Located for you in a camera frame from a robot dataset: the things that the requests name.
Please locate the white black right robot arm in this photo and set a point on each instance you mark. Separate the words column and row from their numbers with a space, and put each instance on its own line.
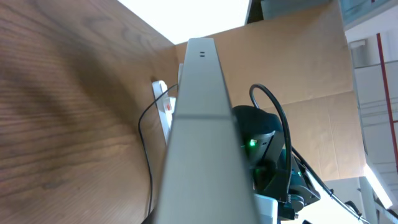
column 264, row 142

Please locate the white power strip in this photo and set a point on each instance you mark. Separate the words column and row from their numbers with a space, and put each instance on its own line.
column 165, row 105

